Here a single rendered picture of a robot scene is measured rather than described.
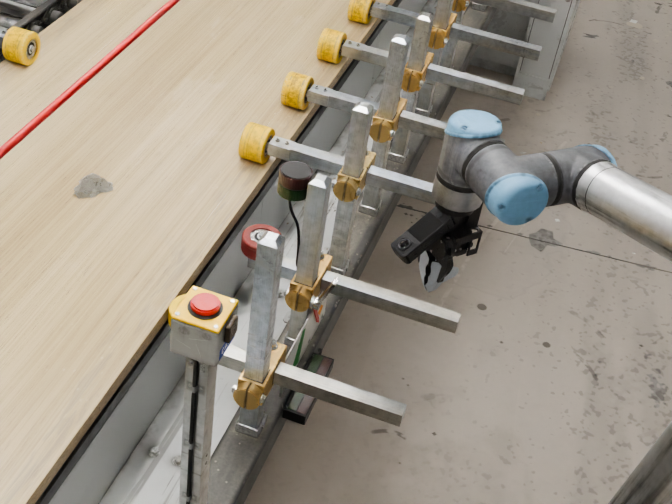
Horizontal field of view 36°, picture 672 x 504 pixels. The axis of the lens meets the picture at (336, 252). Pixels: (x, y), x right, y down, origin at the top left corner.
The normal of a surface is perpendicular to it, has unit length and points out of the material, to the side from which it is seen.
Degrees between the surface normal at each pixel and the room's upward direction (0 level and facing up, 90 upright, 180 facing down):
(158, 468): 0
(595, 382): 0
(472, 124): 5
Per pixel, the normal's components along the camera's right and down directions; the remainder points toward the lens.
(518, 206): 0.33, 0.63
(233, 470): 0.13, -0.76
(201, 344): -0.32, 0.57
